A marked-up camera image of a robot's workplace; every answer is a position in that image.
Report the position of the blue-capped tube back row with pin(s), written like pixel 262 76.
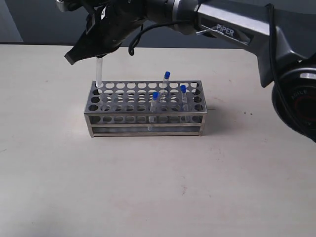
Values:
pixel 164 85

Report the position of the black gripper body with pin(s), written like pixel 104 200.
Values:
pixel 114 21

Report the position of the stainless steel test tube rack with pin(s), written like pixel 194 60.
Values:
pixel 122 108

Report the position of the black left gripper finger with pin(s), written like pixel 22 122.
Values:
pixel 87 46

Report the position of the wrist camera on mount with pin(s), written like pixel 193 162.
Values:
pixel 72 5

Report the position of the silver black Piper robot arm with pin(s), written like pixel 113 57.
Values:
pixel 284 42

